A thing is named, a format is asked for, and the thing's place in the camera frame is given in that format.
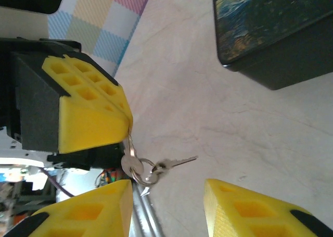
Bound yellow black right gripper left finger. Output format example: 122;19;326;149
0;179;134;237

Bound small silver key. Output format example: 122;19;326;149
152;155;199;176

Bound aluminium frame side rail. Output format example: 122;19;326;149
132;183;166;237

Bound black box with painting lid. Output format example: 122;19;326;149
212;0;333;91

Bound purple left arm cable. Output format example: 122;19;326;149
38;166;76;198

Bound silver key ring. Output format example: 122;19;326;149
131;157;160;188

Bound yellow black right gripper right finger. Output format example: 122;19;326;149
203;178;333;237

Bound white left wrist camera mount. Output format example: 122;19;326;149
0;126;57;170

